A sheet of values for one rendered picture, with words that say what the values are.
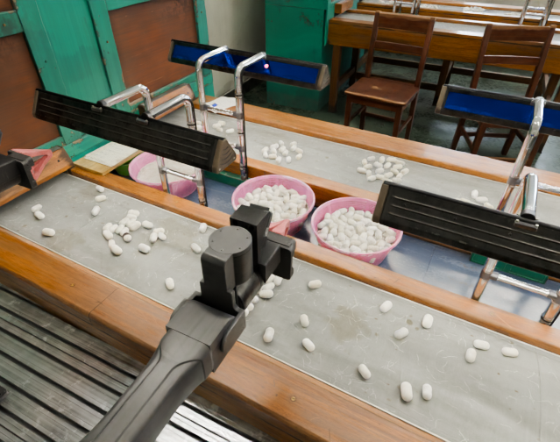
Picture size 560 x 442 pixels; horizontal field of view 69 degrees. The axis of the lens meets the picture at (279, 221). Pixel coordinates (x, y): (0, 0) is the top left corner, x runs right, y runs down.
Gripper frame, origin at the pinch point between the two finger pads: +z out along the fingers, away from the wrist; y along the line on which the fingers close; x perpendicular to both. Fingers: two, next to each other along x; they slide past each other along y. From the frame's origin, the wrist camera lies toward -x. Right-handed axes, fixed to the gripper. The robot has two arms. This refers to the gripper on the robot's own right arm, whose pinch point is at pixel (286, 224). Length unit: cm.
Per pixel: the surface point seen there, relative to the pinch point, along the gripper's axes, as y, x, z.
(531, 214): -36.9, -5.5, 13.7
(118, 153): 89, 28, 44
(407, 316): -23.8, 32.5, 19.0
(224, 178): 51, 36, 57
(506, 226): -34.0, -2.9, 12.4
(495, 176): -38, 29, 91
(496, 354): -43, 33, 17
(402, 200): -17.1, -2.7, 12.8
